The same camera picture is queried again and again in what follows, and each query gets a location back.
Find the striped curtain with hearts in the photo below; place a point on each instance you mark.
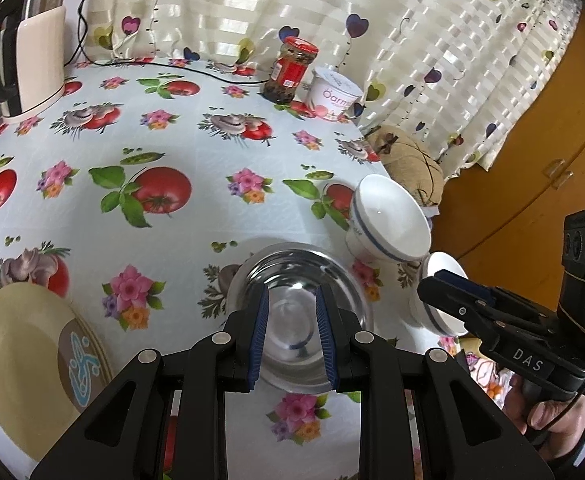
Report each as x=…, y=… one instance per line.
x=272, y=0

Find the floral tomato print tablecloth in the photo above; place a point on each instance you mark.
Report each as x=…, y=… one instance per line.
x=172, y=240

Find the white pink yogurt tub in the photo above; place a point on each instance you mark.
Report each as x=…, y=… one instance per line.
x=330, y=100

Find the stainless steel bowl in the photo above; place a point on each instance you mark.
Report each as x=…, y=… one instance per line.
x=292, y=280

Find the person's right hand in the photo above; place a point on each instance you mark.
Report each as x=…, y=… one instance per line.
x=542, y=417

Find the cream electric kettle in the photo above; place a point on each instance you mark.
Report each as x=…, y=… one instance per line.
x=37, y=60

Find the white bowl with blue stripe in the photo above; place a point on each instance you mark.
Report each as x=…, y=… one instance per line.
x=442, y=262
x=397, y=215

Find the red-lidded chili sauce jar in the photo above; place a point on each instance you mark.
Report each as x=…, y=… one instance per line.
x=287, y=75

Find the tan plate with blue print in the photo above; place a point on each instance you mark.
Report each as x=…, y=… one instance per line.
x=111, y=370
x=22, y=360

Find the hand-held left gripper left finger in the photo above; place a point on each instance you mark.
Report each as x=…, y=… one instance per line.
x=260, y=335

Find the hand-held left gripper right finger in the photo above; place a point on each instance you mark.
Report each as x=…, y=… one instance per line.
x=325, y=340

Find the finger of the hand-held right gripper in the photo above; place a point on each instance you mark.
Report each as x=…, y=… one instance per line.
x=522, y=310
x=447, y=300

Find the wooden cabinet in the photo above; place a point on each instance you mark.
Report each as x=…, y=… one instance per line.
x=522, y=110

